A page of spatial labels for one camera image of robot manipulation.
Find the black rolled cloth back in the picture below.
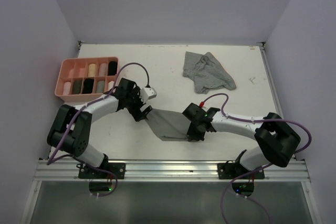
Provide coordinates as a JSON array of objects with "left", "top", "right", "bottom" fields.
[{"left": 108, "top": 61, "right": 118, "bottom": 76}]

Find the black rolled cloth front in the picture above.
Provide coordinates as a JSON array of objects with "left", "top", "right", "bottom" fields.
[{"left": 82, "top": 78, "right": 94, "bottom": 94}]

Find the black rolled cloth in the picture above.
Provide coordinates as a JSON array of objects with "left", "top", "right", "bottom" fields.
[
  {"left": 108, "top": 61, "right": 118, "bottom": 76},
  {"left": 82, "top": 78, "right": 94, "bottom": 94}
]

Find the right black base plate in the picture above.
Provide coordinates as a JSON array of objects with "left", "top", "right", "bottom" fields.
[{"left": 217, "top": 161, "right": 265, "bottom": 180}]

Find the pink divided storage tray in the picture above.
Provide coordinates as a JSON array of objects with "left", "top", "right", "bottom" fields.
[{"left": 55, "top": 57, "right": 120, "bottom": 102}]

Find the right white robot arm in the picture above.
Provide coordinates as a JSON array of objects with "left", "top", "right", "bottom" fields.
[{"left": 183, "top": 103, "right": 301, "bottom": 178}]

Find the white rolled cloth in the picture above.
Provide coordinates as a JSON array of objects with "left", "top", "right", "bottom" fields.
[{"left": 108, "top": 81, "right": 114, "bottom": 90}]

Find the beige rolled cloth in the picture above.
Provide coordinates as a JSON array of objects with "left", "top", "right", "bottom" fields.
[{"left": 98, "top": 63, "right": 108, "bottom": 77}]

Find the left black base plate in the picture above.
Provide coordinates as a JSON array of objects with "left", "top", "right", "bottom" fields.
[{"left": 76, "top": 162, "right": 125, "bottom": 179}]

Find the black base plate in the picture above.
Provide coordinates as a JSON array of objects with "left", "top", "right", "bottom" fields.
[
  {"left": 76, "top": 162, "right": 125, "bottom": 179},
  {"left": 217, "top": 161, "right": 265, "bottom": 180}
]

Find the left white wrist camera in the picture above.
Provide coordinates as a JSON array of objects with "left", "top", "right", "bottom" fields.
[{"left": 140, "top": 87, "right": 157, "bottom": 103}]

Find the grey striped underwear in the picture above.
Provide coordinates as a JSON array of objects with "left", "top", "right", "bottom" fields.
[{"left": 182, "top": 51, "right": 237, "bottom": 94}]

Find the aluminium mounting rail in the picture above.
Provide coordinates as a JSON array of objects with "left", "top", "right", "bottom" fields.
[{"left": 33, "top": 158, "right": 310, "bottom": 182}]

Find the plain grey underwear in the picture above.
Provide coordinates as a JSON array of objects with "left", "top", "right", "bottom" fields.
[{"left": 146, "top": 109, "right": 190, "bottom": 142}]

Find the beige navy-trimmed underwear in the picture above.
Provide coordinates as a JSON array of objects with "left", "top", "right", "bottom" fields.
[{"left": 88, "top": 63, "right": 96, "bottom": 77}]

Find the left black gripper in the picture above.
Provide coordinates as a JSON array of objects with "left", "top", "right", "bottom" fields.
[{"left": 126, "top": 86, "right": 152, "bottom": 121}]

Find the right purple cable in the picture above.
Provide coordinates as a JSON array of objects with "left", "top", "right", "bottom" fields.
[{"left": 202, "top": 93, "right": 313, "bottom": 224}]

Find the grey rolled cloth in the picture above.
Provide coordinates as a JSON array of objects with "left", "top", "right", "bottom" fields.
[{"left": 96, "top": 80, "right": 105, "bottom": 93}]

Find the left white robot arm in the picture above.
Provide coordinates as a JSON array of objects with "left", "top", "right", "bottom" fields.
[{"left": 47, "top": 78, "right": 157, "bottom": 178}]

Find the olive rolled cloth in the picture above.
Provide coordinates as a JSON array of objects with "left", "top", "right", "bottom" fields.
[{"left": 72, "top": 80, "right": 82, "bottom": 94}]

